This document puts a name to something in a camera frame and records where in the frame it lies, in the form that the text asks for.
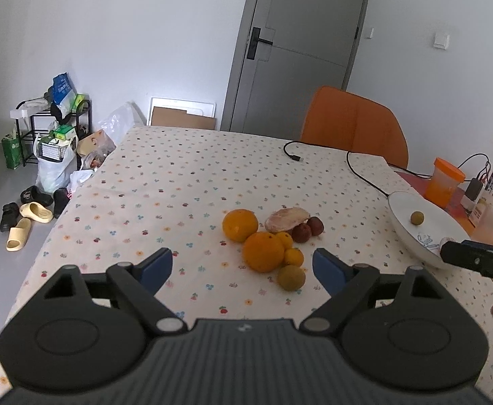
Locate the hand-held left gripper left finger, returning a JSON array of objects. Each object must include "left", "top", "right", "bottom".
[{"left": 39, "top": 248, "right": 188, "bottom": 336}]

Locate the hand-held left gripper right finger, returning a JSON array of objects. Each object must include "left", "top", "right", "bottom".
[{"left": 299, "top": 248, "right": 454, "bottom": 334}]

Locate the white ceramic bowl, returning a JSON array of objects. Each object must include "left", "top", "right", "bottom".
[{"left": 387, "top": 191, "right": 472, "bottom": 270}]

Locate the brown-green round fruit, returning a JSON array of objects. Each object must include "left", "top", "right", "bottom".
[{"left": 277, "top": 264, "right": 306, "bottom": 292}]

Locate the large orange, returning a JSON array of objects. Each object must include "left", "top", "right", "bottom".
[
  {"left": 243, "top": 231, "right": 286, "bottom": 273},
  {"left": 222, "top": 209, "right": 259, "bottom": 243}
]

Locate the clear plastic cup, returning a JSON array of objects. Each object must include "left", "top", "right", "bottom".
[{"left": 470, "top": 200, "right": 493, "bottom": 245}]

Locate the black charger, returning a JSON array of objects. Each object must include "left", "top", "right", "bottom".
[{"left": 465, "top": 177, "right": 485, "bottom": 201}]

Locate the bread bun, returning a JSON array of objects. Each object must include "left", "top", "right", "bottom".
[{"left": 265, "top": 208, "right": 310, "bottom": 234}]

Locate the orange lidded container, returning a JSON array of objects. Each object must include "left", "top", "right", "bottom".
[{"left": 424, "top": 157, "right": 466, "bottom": 208}]

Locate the floral tablecloth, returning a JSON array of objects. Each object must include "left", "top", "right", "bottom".
[{"left": 0, "top": 126, "right": 493, "bottom": 405}]

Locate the yellow slipper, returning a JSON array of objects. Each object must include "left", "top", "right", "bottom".
[
  {"left": 6, "top": 218, "right": 32, "bottom": 251},
  {"left": 19, "top": 202, "right": 54, "bottom": 223}
]

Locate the brown bag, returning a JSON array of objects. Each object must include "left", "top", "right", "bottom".
[{"left": 75, "top": 131, "right": 116, "bottom": 169}]

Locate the white plastic bag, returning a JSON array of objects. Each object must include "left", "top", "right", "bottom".
[{"left": 33, "top": 133, "right": 78, "bottom": 195}]

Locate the orange chair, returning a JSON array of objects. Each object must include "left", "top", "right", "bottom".
[{"left": 300, "top": 85, "right": 409, "bottom": 169}]

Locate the clear plastic bag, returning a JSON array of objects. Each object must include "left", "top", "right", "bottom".
[{"left": 98, "top": 101, "right": 146, "bottom": 144}]

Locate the cardboard sheet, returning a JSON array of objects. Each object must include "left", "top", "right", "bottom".
[{"left": 151, "top": 107, "right": 218, "bottom": 131}]

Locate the white board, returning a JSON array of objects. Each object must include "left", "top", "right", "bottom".
[{"left": 147, "top": 97, "right": 217, "bottom": 127}]

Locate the green bag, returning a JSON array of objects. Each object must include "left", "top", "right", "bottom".
[{"left": 2, "top": 133, "right": 23, "bottom": 170}]

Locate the black shoe rack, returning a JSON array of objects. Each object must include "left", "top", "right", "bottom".
[{"left": 15, "top": 98, "right": 93, "bottom": 167}]

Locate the grey door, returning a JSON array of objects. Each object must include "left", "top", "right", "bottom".
[{"left": 222, "top": 0, "right": 374, "bottom": 133}]

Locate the blue and white bag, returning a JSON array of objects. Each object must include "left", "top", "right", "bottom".
[{"left": 52, "top": 72, "right": 78, "bottom": 108}]

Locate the white item on rack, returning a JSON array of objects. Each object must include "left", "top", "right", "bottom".
[{"left": 10, "top": 100, "right": 53, "bottom": 119}]

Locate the black charger cable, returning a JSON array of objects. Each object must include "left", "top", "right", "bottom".
[{"left": 392, "top": 153, "right": 493, "bottom": 186}]

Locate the black usb cable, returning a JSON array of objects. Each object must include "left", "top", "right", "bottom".
[{"left": 283, "top": 140, "right": 392, "bottom": 197}]

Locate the black door handle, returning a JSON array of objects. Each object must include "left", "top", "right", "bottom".
[{"left": 246, "top": 26, "right": 274, "bottom": 60}]

